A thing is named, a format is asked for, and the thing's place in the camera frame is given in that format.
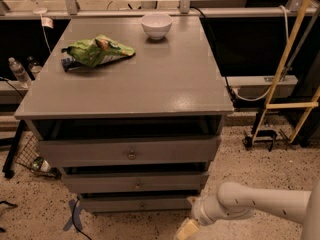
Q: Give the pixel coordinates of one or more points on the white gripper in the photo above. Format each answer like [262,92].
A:
[199,211]

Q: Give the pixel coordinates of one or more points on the grey bottom drawer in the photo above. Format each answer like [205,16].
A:
[135,203]

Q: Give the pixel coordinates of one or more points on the grey drawer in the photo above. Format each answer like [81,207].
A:
[80,153]
[135,203]
[136,182]

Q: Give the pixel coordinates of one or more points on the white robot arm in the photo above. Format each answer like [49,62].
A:
[234,201]

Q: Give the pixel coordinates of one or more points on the grey middle drawer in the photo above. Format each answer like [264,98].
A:
[136,182]

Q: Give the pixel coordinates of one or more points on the grey drawer cabinet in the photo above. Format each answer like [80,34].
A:
[170,89]

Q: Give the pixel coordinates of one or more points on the grey top drawer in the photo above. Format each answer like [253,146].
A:
[80,153]

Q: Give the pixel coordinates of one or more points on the blue tape cross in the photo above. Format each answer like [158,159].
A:
[74,219]

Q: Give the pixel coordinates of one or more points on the black stand leg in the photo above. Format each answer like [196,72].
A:
[12,143]

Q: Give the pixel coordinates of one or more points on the green chip bag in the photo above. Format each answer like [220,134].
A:
[94,52]

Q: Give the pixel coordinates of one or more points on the white ceramic bowl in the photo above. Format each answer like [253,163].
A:
[156,25]

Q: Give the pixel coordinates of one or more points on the clear plastic water bottle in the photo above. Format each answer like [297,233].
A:
[20,73]

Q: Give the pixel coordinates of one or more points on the black wire basket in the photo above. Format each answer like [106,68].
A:
[29,157]

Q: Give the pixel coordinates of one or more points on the yellow ladder frame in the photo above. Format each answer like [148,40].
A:
[286,60]

